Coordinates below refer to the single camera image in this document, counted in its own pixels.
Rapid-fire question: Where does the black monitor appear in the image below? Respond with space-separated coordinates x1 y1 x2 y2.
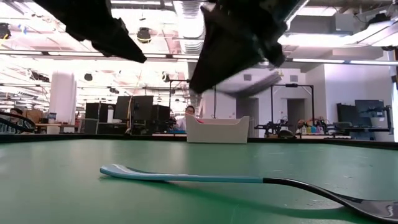
113 95 134 123
336 103 357 124
354 99 386 119
132 95 155 123

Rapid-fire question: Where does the black desk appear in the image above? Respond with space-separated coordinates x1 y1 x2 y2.
333 126 393 141

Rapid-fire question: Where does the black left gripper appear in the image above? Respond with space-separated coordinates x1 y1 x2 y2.
32 0 147 64

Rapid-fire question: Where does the black curved bar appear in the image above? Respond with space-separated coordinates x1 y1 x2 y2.
0 111 37 134

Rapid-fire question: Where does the black cabinet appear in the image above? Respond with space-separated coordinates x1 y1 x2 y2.
85 102 116 135

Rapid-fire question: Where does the silver fork crossing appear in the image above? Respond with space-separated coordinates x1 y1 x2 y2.
99 164 398 223

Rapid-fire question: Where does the black computer case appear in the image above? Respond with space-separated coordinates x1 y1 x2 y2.
152 105 171 134

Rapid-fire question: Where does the person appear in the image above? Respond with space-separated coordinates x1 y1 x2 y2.
7 107 32 134
175 105 196 131

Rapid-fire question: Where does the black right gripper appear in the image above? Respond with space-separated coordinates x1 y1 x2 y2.
189 0 299 94

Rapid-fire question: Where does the ribbed silver air duct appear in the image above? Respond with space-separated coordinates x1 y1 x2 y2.
172 0 208 110

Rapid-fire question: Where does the black table edge rail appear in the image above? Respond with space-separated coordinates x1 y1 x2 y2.
0 133 398 151

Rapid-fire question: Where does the black metal rig frame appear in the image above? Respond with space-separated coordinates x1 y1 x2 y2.
270 83 315 125
169 79 218 119

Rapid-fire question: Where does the wooden table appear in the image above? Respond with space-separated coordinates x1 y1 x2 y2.
34 123 78 135

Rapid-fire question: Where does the white pillar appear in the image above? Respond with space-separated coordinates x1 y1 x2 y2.
49 70 78 135

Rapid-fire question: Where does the black overhead camera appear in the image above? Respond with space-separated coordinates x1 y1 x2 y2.
136 27 153 45

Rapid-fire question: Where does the grey door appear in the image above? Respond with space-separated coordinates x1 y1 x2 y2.
235 97 260 138
286 98 307 125

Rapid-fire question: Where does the smooth silver air duct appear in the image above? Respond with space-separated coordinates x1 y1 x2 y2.
284 0 312 32

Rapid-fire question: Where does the white plastic bin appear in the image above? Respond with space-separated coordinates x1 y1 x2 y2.
185 114 251 144

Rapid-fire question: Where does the cardboard box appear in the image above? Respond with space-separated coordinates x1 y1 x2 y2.
23 109 44 124

